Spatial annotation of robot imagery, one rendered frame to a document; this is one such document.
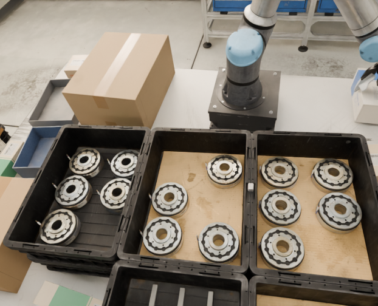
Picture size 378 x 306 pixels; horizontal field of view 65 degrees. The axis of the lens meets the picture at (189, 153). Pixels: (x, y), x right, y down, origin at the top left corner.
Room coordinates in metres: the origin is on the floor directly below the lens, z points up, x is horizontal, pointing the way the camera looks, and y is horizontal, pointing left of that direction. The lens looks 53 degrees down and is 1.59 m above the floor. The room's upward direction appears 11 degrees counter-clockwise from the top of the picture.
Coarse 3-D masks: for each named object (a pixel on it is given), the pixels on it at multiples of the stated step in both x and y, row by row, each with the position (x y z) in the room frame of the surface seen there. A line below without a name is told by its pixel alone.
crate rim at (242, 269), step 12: (180, 132) 0.59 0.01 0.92; (192, 132) 0.58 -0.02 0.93; (204, 132) 0.57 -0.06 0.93; (216, 132) 0.56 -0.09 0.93; (228, 132) 0.55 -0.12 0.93; (240, 132) 0.54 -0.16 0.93; (144, 156) 0.52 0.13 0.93; (144, 168) 0.48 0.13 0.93; (132, 204) 0.37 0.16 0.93; (132, 216) 0.34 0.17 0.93; (120, 240) 0.28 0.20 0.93; (120, 252) 0.26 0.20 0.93; (168, 264) 0.21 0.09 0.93; (180, 264) 0.20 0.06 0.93; (192, 264) 0.20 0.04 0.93; (216, 264) 0.19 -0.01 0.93
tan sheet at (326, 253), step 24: (312, 168) 0.44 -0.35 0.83; (264, 192) 0.39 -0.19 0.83; (312, 192) 0.36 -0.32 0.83; (312, 216) 0.29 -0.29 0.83; (312, 240) 0.23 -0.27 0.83; (336, 240) 0.22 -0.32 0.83; (360, 240) 0.21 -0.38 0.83; (264, 264) 0.20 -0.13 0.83; (312, 264) 0.18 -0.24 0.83; (336, 264) 0.17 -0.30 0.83; (360, 264) 0.16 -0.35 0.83
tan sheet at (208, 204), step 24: (168, 168) 0.53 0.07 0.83; (192, 168) 0.52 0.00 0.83; (192, 192) 0.43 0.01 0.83; (216, 192) 0.42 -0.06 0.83; (240, 192) 0.40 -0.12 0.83; (192, 216) 0.36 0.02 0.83; (216, 216) 0.34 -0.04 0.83; (240, 216) 0.33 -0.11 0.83; (192, 240) 0.29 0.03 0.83; (216, 240) 0.28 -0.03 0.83; (240, 240) 0.27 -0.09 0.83; (240, 264) 0.21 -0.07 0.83
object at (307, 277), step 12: (264, 132) 0.52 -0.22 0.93; (276, 132) 0.52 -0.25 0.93; (288, 132) 0.51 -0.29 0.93; (300, 132) 0.50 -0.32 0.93; (312, 132) 0.49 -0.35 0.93; (324, 132) 0.48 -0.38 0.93; (252, 144) 0.49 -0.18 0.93; (252, 156) 0.45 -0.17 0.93; (252, 168) 0.41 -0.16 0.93; (372, 168) 0.35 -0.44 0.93; (252, 180) 0.38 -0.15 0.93; (372, 180) 0.32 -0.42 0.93; (252, 192) 0.34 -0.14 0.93; (252, 204) 0.31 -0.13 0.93; (252, 216) 0.28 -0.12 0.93; (252, 228) 0.25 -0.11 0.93; (252, 240) 0.23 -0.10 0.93; (252, 252) 0.20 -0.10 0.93; (252, 264) 0.18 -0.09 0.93; (276, 276) 0.14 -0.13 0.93; (288, 276) 0.14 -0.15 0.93; (300, 276) 0.14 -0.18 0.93; (312, 276) 0.13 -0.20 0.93; (324, 276) 0.13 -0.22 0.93; (336, 276) 0.12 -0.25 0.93
